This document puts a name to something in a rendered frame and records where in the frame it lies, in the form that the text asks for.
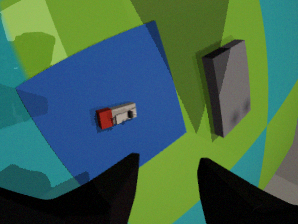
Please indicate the blue flat square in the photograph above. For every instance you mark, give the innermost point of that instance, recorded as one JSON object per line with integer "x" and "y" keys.
{"x": 130, "y": 67}

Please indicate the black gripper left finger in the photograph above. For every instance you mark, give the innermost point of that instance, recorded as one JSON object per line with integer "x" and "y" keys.
{"x": 107, "y": 199}

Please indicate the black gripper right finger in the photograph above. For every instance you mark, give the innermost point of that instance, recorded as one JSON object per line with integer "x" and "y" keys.
{"x": 228, "y": 199}

